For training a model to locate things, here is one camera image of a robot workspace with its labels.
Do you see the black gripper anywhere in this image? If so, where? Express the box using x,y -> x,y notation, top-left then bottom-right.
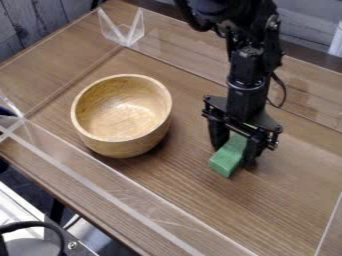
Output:
202,78 -> 283,167

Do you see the green rectangular block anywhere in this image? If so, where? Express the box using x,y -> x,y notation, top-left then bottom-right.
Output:
208,134 -> 247,178

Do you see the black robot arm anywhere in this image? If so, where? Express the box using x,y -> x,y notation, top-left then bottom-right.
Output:
174,0 -> 283,165

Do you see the brown wooden bowl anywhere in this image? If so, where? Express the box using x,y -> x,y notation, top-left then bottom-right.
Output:
71,74 -> 172,158

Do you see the clear acrylic front barrier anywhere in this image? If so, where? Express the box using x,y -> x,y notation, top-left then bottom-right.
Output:
0,93 -> 258,256

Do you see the clear acrylic corner bracket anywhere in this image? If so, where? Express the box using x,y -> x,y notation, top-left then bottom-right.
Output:
98,8 -> 144,47

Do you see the grey metal bracket with screw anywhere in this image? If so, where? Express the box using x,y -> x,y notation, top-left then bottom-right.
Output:
43,229 -> 99,256

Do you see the black cable loop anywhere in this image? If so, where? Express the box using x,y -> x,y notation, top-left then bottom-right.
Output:
0,220 -> 67,256

